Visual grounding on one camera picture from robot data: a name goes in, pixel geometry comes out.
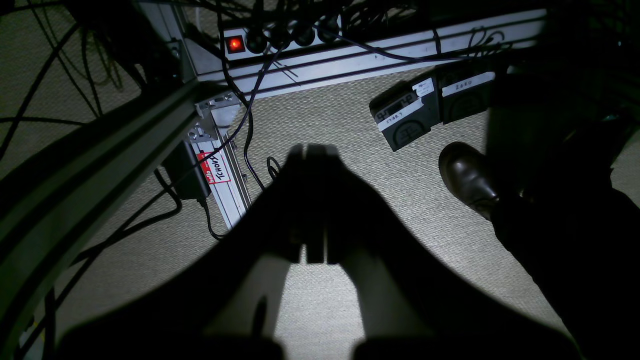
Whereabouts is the foot pedal labelled zero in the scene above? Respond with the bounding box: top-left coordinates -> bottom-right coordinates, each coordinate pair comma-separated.
436,60 -> 507,125

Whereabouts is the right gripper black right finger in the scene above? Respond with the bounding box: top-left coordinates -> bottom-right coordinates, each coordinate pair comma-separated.
307,145 -> 581,360

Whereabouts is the dark trouser leg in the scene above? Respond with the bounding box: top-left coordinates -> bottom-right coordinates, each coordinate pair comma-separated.
490,74 -> 639,360

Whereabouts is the black power adapter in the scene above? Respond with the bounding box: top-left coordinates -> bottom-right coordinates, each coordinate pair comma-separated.
161,141 -> 211,200

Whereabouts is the red hello name sticker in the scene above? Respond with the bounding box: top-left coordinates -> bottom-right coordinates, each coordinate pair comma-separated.
196,151 -> 233,185

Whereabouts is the dark leather shoe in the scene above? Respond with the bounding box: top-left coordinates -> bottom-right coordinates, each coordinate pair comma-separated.
438,142 -> 503,221

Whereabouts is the aluminium frame rail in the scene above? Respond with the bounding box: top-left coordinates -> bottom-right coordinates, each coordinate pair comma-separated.
134,0 -> 550,99

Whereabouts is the foot pedal labelled start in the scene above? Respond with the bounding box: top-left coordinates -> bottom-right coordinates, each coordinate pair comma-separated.
368,76 -> 443,152

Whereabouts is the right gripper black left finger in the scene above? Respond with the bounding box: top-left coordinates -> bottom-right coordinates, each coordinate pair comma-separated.
57,145 -> 302,360

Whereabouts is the white power strip red switch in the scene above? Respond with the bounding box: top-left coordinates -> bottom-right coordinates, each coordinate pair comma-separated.
222,14 -> 343,66

